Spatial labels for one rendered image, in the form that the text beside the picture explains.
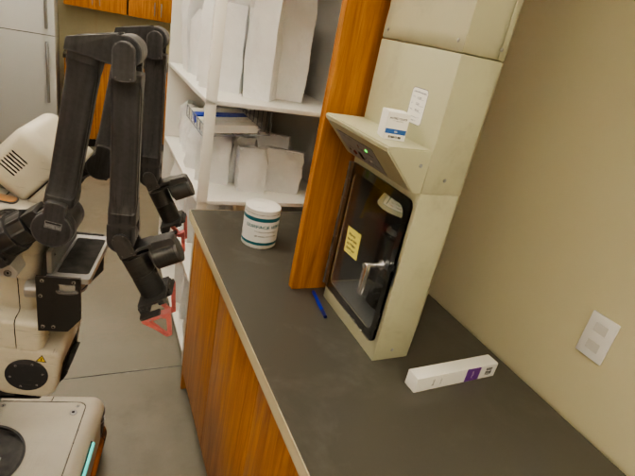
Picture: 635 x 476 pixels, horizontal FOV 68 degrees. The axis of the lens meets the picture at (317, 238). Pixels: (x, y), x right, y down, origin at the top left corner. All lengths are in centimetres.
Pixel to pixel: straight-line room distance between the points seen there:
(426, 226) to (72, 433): 142
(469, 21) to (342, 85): 42
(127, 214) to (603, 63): 114
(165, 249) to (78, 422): 104
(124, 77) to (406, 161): 57
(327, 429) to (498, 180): 88
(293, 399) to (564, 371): 71
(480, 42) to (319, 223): 68
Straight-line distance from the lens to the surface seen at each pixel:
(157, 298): 114
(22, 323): 143
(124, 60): 96
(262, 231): 171
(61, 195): 108
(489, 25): 109
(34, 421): 204
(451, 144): 110
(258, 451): 138
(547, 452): 128
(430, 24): 116
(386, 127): 107
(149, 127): 145
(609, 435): 139
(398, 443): 111
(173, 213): 153
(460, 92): 107
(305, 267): 150
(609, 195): 131
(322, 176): 139
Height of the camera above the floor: 170
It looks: 23 degrees down
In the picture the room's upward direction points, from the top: 12 degrees clockwise
